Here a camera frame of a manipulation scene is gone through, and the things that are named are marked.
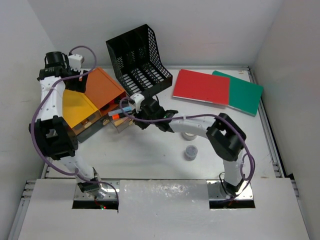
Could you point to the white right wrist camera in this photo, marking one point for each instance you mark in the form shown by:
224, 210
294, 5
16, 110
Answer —
135, 101

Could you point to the clear grey drawer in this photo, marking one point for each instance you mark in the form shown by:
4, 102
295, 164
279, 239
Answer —
126, 124

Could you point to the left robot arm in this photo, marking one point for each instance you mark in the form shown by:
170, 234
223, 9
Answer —
53, 138

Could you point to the red notebook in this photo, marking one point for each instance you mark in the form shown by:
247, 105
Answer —
202, 87

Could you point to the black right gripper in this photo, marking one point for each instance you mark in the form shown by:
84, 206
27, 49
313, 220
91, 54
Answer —
141, 124

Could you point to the blue highlighter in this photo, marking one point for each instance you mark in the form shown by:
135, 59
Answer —
120, 110

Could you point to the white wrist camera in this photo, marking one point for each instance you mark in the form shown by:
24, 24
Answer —
75, 62
135, 101

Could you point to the black mesh file rack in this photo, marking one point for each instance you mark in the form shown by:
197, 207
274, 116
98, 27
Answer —
137, 64

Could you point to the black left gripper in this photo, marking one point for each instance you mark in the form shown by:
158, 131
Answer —
78, 86

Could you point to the white tape roll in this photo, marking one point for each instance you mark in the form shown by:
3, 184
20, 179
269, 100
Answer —
188, 136

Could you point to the orange yellow drawer organizer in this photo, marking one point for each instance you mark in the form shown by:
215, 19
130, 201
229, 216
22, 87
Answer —
86, 113

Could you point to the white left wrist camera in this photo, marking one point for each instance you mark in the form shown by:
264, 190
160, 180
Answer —
75, 62

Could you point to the green notebook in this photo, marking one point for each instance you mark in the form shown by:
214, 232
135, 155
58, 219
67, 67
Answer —
243, 95

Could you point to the light orange highlighter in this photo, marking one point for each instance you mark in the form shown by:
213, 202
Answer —
120, 121

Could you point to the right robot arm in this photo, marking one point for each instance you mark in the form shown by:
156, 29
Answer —
223, 134

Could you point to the small clear jar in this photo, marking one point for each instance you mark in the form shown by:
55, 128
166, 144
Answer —
191, 152

